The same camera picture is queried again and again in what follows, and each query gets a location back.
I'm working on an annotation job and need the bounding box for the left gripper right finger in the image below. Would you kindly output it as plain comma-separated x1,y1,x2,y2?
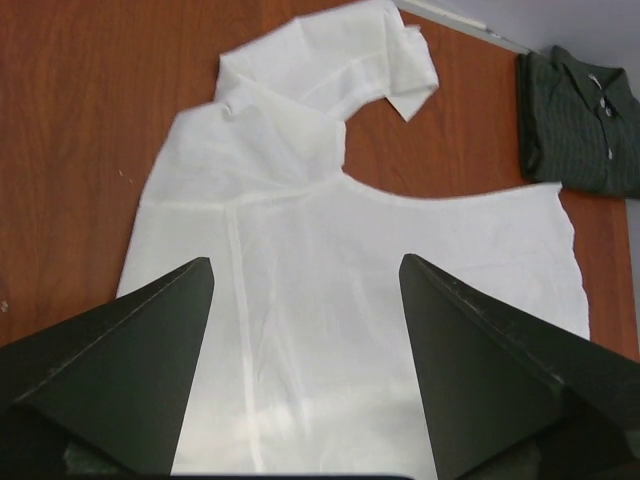
399,254,639,478

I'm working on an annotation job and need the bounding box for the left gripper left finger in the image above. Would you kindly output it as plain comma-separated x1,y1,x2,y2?
1,257,214,475

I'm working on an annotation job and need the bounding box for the white long sleeve shirt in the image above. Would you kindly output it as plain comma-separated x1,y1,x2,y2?
118,1,590,479

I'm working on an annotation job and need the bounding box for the folded dark green shirt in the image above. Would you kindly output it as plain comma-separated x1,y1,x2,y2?
516,46,639,199

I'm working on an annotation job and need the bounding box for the aluminium table frame rail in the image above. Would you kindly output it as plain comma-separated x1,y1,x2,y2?
395,0,529,54

